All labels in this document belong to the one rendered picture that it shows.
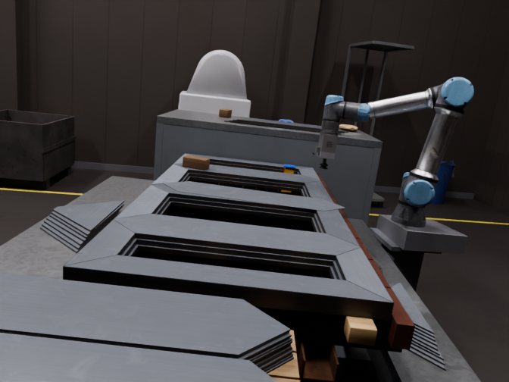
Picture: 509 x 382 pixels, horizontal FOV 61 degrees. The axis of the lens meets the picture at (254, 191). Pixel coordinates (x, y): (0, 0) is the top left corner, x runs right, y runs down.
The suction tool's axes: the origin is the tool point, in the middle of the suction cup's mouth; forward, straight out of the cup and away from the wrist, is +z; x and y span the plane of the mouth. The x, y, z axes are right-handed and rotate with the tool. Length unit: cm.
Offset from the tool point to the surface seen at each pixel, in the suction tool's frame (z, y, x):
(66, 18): -100, -349, -245
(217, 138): -3, -62, -50
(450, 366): 35, 94, 17
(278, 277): 18, 91, -28
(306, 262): 19, 74, -18
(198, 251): 20, 72, -48
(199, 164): 7, -20, -56
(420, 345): 33, 88, 12
